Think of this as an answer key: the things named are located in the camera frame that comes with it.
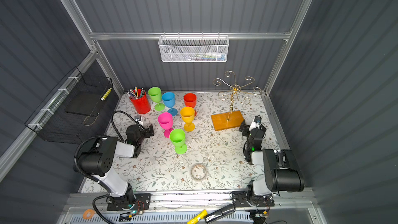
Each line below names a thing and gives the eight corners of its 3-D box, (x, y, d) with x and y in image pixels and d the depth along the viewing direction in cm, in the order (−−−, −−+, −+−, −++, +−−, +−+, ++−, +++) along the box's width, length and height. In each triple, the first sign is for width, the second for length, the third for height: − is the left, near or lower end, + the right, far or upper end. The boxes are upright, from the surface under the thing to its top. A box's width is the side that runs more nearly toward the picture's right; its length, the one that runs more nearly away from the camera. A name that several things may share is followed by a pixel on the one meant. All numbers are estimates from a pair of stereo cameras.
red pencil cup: (132, 110, 113) (124, 94, 100) (142, 101, 118) (134, 85, 106) (145, 116, 109) (137, 101, 97) (154, 106, 115) (148, 91, 102)
